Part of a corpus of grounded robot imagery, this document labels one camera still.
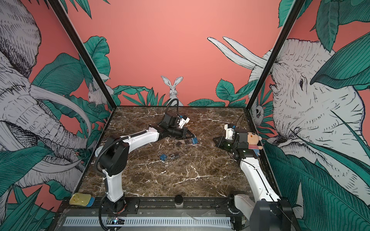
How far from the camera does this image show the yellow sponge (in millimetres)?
722

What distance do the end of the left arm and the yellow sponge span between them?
0.52 meters

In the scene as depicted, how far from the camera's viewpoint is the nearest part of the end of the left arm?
74cm
